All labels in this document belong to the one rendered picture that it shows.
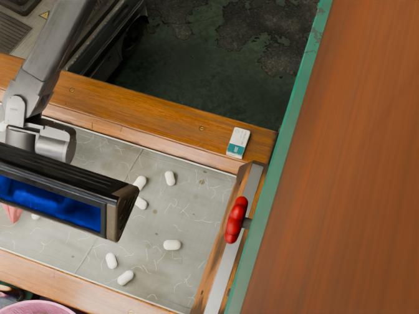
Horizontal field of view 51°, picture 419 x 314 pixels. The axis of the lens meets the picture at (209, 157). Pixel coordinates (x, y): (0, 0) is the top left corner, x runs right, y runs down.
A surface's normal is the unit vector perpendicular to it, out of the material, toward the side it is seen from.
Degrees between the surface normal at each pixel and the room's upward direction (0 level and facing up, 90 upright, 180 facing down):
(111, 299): 0
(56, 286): 0
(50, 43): 40
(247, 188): 0
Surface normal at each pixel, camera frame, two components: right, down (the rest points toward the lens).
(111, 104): -0.02, -0.39
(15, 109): -0.05, 0.27
